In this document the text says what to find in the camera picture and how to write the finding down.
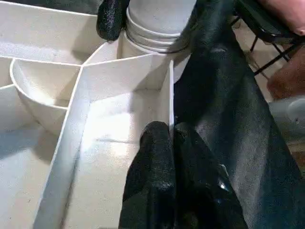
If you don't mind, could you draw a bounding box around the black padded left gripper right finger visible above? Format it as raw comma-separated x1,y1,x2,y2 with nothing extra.
173,121,249,229

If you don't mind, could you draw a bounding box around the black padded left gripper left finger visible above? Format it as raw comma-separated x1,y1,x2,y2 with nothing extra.
118,120,177,229

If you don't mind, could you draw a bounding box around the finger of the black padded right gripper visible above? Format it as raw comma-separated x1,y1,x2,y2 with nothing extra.
170,0,236,55
96,0,131,44

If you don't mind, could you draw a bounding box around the white plastic table leg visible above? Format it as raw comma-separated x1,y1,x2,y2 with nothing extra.
120,0,198,55

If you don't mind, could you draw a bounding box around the white plastic table top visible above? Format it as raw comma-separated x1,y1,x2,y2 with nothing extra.
0,0,192,229

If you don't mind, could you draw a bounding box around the black metal chair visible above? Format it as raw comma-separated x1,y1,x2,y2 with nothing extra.
234,0,305,76

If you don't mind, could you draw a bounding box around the black mat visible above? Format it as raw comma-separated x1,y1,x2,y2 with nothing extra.
173,35,305,229

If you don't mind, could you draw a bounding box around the grey robot torso cover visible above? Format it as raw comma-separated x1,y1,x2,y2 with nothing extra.
268,94,305,149

